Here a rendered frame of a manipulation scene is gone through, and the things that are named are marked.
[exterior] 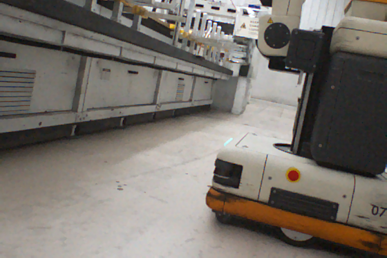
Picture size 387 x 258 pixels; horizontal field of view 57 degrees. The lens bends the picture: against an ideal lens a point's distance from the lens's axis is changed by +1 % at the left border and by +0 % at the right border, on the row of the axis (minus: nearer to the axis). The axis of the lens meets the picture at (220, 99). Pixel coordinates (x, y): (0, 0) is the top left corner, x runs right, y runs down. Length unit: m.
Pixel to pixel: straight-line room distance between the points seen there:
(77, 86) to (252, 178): 1.31
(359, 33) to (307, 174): 0.51
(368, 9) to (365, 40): 0.22
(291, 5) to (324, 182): 0.68
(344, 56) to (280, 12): 0.33
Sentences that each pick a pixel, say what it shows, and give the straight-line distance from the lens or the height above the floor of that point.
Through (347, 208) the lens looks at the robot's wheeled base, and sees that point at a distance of 1.30.
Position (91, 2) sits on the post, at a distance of 1.77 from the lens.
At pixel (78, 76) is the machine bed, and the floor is 0.37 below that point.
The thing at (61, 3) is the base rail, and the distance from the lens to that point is 1.55.
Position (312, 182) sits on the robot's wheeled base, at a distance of 1.26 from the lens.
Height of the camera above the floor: 0.51
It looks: 3 degrees down
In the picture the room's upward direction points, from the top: 11 degrees clockwise
